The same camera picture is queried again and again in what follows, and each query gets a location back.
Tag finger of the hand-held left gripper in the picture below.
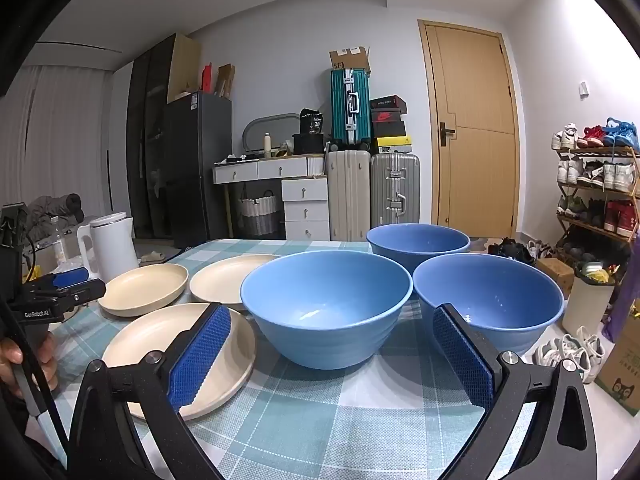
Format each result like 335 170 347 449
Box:
20 279 107 313
42 267 91 291

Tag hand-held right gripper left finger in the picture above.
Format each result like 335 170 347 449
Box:
67 302 232 480

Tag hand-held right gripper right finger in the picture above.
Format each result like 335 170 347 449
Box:
432 303 599 480

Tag cream plate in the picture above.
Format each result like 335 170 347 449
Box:
189 254 286 314
98 263 190 318
101 302 257 421

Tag blue bowl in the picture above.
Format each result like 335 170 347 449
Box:
413 254 566 357
366 224 471 275
240 250 414 371

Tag person's left hand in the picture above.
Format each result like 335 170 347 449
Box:
0 332 59 398

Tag white electric kettle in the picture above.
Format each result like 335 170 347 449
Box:
76 212 141 287

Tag dark cloth pile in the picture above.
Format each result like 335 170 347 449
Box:
24 192 86 235

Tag black and white sneakers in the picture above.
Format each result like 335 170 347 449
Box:
487 236 551 267

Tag small brown cardboard box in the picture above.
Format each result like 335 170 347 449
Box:
535 257 575 299

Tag white trash bin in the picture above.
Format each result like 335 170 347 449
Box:
562 264 619 339

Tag white curtain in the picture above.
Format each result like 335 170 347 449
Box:
0 62 121 221

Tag dark wardrobe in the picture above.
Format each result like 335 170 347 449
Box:
125 35 177 241

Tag woven laundry basket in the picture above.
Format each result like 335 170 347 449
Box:
237 190 279 237

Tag cardboard box with green print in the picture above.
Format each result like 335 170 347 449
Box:
594 300 640 417

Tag dark grey refrigerator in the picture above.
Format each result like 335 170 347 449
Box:
162 91 234 249

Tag purple bag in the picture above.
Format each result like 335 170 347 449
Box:
601 220 640 345

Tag wooden shoe rack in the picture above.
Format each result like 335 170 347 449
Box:
554 144 640 273

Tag white drawer unit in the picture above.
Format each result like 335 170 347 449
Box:
281 177 331 241

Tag silver suitcase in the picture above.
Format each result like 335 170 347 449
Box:
370 152 421 232

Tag white desk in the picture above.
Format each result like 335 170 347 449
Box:
212 153 329 239

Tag beige suitcase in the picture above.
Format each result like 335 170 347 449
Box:
326 150 372 242

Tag shoe rack with shoes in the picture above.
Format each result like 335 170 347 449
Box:
551 117 640 266

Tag black storage box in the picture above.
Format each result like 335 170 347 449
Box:
292 132 327 156

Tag flat cardboard box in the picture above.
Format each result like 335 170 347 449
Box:
166 33 202 104

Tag oval mirror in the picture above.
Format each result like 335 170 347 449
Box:
242 113 301 157

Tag brown paper bag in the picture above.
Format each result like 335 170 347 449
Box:
215 63 237 99

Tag wooden door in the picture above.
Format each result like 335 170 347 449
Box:
418 19 519 239

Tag black bag with label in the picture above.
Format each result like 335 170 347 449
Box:
299 108 325 136

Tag teal suitcase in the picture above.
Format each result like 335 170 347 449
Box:
329 67 374 150

